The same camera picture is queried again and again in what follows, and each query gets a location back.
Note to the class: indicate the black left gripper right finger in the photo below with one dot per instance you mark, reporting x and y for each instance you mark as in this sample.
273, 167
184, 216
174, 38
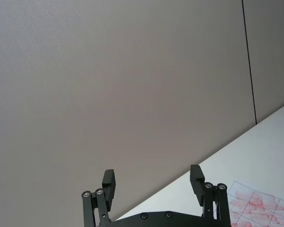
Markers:
197, 184

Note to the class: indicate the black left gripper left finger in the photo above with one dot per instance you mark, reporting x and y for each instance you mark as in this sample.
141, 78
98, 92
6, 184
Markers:
109, 184

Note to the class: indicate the white gridded paper red stamps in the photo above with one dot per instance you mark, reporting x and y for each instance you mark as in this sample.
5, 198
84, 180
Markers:
258, 208

